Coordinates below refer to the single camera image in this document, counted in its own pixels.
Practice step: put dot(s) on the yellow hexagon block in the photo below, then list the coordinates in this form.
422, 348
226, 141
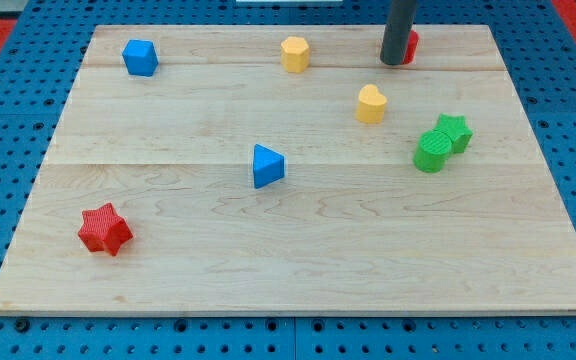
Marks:
295, 54

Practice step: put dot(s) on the green star block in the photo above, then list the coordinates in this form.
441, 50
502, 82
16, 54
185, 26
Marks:
456, 128

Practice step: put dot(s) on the blue triangle block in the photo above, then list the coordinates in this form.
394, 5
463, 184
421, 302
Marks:
268, 166

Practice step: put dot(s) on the wooden board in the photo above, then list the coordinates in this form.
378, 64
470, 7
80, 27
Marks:
352, 229

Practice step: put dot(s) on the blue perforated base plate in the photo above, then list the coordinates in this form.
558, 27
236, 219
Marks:
37, 68

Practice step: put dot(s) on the blue cube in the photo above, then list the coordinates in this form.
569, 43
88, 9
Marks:
140, 57

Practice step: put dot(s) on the yellow heart block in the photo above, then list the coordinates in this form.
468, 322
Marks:
371, 105

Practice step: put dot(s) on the red star block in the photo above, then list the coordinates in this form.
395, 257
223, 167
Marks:
103, 229

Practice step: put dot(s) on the red block behind rod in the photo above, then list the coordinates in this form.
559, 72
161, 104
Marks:
411, 47

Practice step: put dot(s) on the grey cylindrical robot rod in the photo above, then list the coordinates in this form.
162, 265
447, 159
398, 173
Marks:
397, 31

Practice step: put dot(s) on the green cylinder block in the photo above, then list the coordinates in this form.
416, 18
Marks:
433, 150

